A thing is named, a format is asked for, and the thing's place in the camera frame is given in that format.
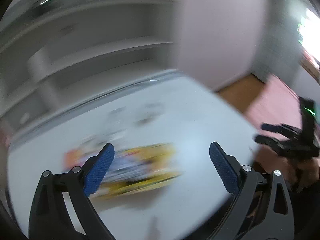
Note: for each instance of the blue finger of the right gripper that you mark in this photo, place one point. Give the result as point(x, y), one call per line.
point(271, 142)

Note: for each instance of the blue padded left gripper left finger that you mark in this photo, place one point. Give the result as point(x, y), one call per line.
point(49, 218)

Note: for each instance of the bed with pink blanket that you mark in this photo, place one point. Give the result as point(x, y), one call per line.
point(276, 104)

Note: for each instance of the white desk hutch shelf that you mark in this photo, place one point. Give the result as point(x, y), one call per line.
point(57, 54)

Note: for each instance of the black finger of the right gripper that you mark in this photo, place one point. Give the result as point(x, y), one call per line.
point(271, 128)

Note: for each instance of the yellow snack package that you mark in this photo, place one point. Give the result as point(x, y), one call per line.
point(139, 169)

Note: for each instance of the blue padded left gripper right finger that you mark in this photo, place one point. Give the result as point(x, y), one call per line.
point(261, 208)

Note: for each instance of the person's right hand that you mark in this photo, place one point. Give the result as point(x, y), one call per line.
point(287, 164)

